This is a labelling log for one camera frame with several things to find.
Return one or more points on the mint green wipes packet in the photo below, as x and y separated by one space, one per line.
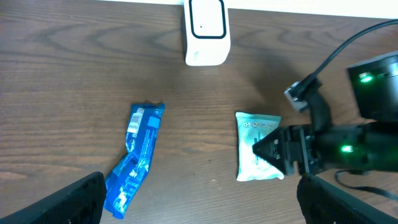
251 129

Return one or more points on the white barcode scanner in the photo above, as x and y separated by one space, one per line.
207 32

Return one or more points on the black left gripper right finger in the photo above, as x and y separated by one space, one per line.
323 203

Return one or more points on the blue snack packet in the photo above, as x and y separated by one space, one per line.
123 182

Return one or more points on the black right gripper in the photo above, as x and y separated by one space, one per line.
317 146

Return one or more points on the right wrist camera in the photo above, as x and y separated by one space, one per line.
297 105

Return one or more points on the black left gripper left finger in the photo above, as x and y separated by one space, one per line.
80 202

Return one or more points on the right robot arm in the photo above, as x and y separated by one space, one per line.
374 83

